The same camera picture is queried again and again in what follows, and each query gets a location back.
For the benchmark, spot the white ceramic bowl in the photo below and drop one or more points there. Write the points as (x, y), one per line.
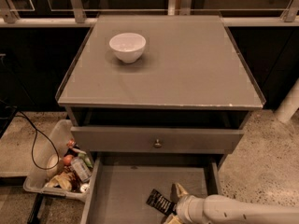
(128, 47)

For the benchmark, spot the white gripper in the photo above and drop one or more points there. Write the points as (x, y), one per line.
(186, 207)

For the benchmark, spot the grey drawer cabinet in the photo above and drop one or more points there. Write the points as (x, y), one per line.
(189, 76)

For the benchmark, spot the small plastic bottle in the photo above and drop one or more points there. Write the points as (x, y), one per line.
(81, 169)

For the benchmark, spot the white pipe post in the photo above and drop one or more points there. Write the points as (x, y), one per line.
(289, 105)

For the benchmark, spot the grey upper drawer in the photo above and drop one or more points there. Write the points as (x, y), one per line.
(174, 140)

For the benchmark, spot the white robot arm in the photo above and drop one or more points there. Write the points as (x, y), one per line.
(218, 209)

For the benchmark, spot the metal window railing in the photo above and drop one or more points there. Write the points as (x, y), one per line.
(59, 13)

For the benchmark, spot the crumpled yellow snack bag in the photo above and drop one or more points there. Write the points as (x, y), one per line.
(66, 181)

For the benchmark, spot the green packaged snack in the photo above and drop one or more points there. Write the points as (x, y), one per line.
(74, 149)

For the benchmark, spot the orange round fruit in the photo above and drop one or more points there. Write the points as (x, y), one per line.
(67, 159)

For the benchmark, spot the clear plastic bin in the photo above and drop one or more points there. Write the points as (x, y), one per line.
(54, 144)

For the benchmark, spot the black rxbar chocolate wrapper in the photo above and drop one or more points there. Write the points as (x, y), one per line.
(160, 203)

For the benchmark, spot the brass drawer knob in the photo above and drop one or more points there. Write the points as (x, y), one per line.
(157, 143)

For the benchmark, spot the white cup in bin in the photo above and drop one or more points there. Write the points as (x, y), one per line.
(52, 166)

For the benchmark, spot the open grey middle drawer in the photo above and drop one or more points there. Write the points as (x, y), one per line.
(122, 183)

